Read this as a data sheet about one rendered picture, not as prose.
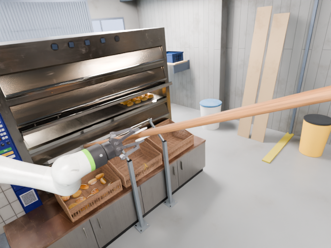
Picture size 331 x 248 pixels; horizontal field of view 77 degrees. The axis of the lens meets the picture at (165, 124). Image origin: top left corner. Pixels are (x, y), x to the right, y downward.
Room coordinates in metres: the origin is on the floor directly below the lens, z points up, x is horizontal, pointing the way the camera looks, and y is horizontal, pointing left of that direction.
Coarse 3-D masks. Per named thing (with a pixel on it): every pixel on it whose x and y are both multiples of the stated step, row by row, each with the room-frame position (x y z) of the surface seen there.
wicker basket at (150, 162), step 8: (144, 144) 2.34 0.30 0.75; (136, 152) 2.36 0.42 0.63; (144, 152) 2.36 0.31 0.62; (152, 152) 2.23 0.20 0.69; (112, 160) 2.13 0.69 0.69; (120, 160) 2.19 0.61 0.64; (136, 160) 2.23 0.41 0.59; (144, 160) 2.21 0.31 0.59; (152, 160) 2.02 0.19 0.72; (160, 160) 2.11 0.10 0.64; (112, 168) 1.93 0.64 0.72; (120, 168) 2.10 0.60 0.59; (136, 168) 2.07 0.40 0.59; (144, 168) 1.93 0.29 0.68; (152, 168) 2.01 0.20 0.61; (120, 176) 1.81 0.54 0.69; (128, 176) 1.78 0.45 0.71; (136, 176) 1.92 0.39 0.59; (128, 184) 1.77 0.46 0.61
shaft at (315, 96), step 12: (288, 96) 0.43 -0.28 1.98; (300, 96) 0.41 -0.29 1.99; (312, 96) 0.39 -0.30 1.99; (324, 96) 0.37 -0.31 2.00; (240, 108) 0.51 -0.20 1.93; (252, 108) 0.48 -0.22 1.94; (264, 108) 0.46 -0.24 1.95; (276, 108) 0.44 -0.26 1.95; (288, 108) 0.42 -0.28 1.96; (192, 120) 0.63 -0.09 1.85; (204, 120) 0.58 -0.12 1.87; (216, 120) 0.55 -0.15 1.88; (228, 120) 0.53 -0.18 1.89; (144, 132) 0.83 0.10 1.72; (156, 132) 0.76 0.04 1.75
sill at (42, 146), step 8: (144, 104) 2.67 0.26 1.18; (152, 104) 2.71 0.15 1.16; (128, 112) 2.44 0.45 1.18; (104, 120) 2.26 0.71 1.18; (112, 120) 2.29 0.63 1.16; (80, 128) 2.09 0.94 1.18; (88, 128) 2.09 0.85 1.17; (64, 136) 1.94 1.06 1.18; (72, 136) 1.97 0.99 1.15; (40, 144) 1.81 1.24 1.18; (48, 144) 1.81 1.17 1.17; (32, 152) 1.71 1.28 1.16
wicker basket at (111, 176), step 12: (108, 168) 1.88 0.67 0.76; (84, 180) 1.87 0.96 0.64; (108, 180) 1.89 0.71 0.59; (120, 180) 1.72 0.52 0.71; (84, 192) 1.73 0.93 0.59; (96, 192) 1.56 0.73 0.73; (60, 204) 1.59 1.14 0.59; (84, 204) 1.46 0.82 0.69; (96, 204) 1.55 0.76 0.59; (72, 216) 1.43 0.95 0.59
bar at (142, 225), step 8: (160, 136) 2.07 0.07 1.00; (128, 160) 1.72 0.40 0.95; (128, 168) 1.72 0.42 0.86; (168, 168) 2.03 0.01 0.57; (168, 176) 2.02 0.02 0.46; (168, 184) 2.02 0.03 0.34; (136, 192) 1.71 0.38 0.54; (168, 192) 2.02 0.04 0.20; (136, 200) 1.70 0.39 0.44; (168, 200) 2.03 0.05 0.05; (136, 208) 1.72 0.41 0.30; (136, 224) 1.74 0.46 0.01; (144, 224) 1.73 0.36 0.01
